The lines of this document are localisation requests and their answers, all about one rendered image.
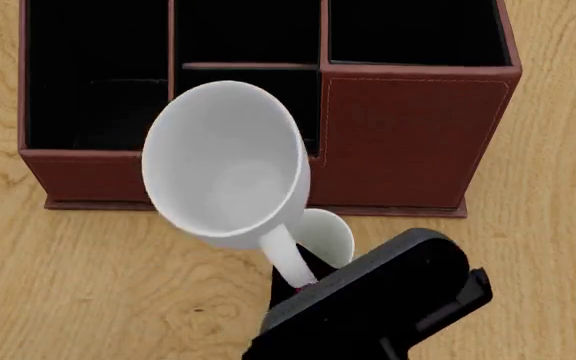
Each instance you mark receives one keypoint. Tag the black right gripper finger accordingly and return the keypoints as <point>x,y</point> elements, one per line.
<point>318,267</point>
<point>282,287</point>

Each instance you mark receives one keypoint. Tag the white ceramic mug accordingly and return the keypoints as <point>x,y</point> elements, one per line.
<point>223,161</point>

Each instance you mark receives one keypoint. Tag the brown leather desk caddy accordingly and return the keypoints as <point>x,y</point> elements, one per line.
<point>408,138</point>

